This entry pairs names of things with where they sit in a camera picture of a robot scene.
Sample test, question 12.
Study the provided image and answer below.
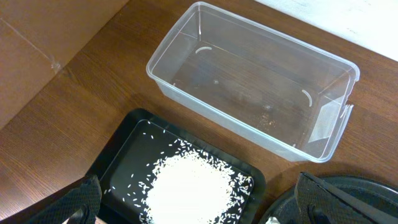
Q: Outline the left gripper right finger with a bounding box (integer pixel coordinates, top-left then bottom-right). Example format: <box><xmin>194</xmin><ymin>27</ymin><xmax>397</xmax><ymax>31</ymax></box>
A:
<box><xmin>294</xmin><ymin>172</ymin><xmax>397</xmax><ymax>224</ymax></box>

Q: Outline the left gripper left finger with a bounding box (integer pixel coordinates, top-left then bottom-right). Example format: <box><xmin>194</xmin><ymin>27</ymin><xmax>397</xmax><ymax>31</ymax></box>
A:
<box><xmin>1</xmin><ymin>175</ymin><xmax>102</xmax><ymax>224</ymax></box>

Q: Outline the white tissue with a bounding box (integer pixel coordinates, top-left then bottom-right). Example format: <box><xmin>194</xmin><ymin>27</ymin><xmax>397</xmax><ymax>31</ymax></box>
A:
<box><xmin>265</xmin><ymin>217</ymin><xmax>280</xmax><ymax>224</ymax></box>

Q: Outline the round black tray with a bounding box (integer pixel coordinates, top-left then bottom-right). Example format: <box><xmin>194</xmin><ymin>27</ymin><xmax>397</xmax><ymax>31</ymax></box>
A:
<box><xmin>259</xmin><ymin>175</ymin><xmax>397</xmax><ymax>224</ymax></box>

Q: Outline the black rectangular tray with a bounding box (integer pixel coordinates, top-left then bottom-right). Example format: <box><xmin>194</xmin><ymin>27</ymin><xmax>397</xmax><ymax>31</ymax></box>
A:
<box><xmin>88</xmin><ymin>108</ymin><xmax>266</xmax><ymax>224</ymax></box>

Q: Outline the pile of rice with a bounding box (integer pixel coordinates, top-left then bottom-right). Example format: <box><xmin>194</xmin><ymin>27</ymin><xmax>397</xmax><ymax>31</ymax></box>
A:
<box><xmin>133</xmin><ymin>139</ymin><xmax>252</xmax><ymax>223</ymax></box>

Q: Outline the clear plastic bin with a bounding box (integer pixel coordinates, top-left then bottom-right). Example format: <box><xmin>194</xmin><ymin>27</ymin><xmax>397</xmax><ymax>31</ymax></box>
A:
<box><xmin>146</xmin><ymin>1</ymin><xmax>360</xmax><ymax>163</ymax></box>

